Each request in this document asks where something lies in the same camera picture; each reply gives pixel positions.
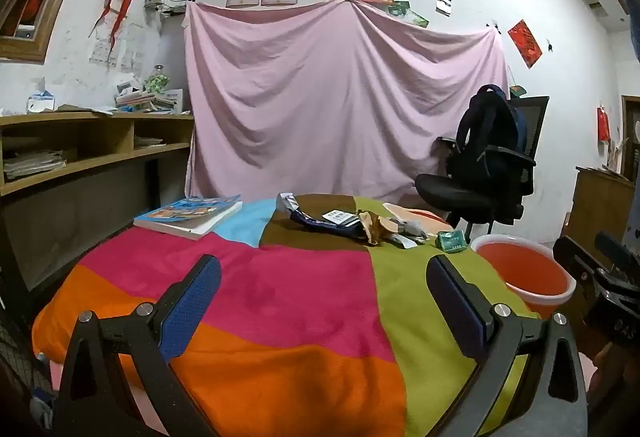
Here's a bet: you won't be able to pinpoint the black office chair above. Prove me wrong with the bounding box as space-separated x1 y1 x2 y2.
415 95 550 243

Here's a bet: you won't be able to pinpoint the pink hanging sheet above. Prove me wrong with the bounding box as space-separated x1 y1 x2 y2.
183 0 511 212

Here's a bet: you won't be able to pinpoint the white blue tissue box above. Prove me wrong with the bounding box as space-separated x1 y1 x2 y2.
25 87 56 114

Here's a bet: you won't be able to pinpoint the brown paper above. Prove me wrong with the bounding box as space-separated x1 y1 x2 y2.
357 211 402 246

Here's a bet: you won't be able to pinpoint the blue cartoon cover book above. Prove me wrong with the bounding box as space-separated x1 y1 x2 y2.
133 195 243 241

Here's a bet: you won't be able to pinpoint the red plastic bucket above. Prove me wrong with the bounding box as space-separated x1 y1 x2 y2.
471 234 577 318

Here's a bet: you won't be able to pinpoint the dark blue snack wrapper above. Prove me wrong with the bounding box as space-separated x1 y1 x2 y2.
277 192 368 238

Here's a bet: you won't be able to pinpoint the wooden cabinet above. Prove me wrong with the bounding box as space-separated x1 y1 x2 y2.
567 166 638 258

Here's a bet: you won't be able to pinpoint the red hanging ornament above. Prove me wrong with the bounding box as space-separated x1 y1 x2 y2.
597 104 612 142

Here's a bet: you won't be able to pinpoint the wooden desk shelf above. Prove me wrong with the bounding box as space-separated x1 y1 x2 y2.
0 111 195 198

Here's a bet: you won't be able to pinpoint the glass jar with green contents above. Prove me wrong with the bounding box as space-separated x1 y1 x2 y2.
145 64 170 94

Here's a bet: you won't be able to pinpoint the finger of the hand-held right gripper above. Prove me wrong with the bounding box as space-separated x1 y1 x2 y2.
595 232 640 270
552 236 608 299

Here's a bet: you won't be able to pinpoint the black white small packet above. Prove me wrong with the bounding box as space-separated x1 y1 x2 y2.
322 209 361 228

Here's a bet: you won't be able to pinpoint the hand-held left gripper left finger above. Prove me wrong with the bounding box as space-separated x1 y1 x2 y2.
59 254 223 437

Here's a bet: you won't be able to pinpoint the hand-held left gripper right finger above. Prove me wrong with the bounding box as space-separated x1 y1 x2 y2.
426 254 588 437

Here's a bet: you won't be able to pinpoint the metal wall rack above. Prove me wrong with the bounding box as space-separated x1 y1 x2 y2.
144 0 193 15

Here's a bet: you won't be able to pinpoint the stack of books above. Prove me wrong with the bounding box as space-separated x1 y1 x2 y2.
115 77 185 114

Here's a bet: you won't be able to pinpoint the red wall poster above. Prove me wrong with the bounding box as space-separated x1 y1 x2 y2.
507 19 543 68

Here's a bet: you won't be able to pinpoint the dark blue backpack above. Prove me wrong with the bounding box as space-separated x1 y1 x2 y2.
446 84 528 180

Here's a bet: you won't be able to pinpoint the multicoloured patchwork blanket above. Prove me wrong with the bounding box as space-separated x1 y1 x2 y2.
31 193 546 437

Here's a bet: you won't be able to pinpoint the white wall calendar sheets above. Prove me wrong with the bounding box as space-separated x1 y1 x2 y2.
90 24 143 70

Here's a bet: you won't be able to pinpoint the green small packet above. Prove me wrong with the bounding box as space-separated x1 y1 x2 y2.
435 231 467 256

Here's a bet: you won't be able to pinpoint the green wall cards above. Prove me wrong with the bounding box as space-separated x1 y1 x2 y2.
387 1 430 28

